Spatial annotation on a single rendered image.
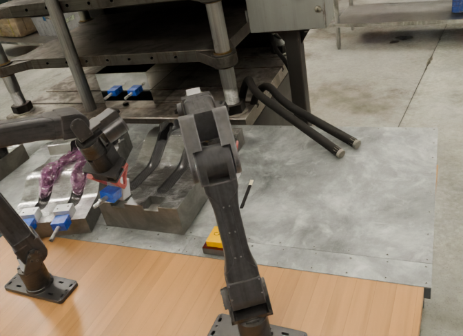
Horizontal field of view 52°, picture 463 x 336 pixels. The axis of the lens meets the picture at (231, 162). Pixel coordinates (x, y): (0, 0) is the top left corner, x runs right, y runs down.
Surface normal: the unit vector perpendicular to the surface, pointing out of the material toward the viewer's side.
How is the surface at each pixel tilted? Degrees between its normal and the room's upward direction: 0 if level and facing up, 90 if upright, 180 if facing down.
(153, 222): 90
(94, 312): 0
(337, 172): 0
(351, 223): 0
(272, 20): 90
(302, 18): 90
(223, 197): 70
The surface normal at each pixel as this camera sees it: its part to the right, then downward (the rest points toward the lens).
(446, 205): -0.18, -0.84
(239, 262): 0.10, 0.17
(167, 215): -0.36, 0.54
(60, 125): 0.58, 0.28
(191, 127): 0.03, -0.14
